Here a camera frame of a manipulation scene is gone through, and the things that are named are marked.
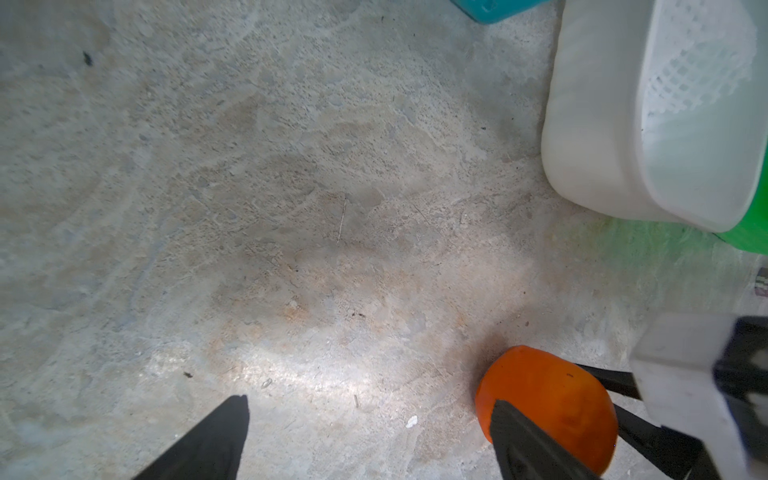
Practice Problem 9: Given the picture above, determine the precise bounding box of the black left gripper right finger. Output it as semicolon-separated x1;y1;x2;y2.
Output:
490;400;600;480

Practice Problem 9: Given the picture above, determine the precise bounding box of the netted orange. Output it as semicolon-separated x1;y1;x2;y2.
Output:
475;345;618;475

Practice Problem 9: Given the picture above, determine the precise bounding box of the white foam net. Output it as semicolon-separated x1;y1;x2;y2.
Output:
643;1;758;120

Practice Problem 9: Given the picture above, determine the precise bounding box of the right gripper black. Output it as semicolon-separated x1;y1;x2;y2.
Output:
578;316;767;480

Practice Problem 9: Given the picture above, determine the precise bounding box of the teal plastic basket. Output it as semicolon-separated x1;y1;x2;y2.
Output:
452;0;545;25

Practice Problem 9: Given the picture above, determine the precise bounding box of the green plastic basket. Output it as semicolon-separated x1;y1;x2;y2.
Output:
716;155;768;255

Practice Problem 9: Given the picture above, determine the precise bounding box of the white plastic tub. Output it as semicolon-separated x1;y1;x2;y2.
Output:
541;1;767;233

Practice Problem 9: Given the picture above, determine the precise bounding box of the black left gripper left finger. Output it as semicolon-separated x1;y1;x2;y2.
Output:
135;395;250;480

